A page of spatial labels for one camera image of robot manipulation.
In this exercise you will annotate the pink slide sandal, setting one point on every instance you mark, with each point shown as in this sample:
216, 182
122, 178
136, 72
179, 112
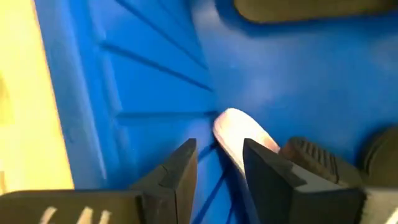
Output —
236, 130

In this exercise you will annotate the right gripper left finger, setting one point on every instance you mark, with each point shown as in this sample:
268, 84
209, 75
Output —
161, 199

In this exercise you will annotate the black slide sandal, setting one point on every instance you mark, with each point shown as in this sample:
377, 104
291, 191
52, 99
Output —
311, 9
314, 158

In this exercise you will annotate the blue plastic bin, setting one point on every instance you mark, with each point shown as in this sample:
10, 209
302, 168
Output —
280, 62

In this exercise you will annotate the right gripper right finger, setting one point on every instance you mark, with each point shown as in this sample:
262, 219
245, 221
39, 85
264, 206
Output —
280, 199

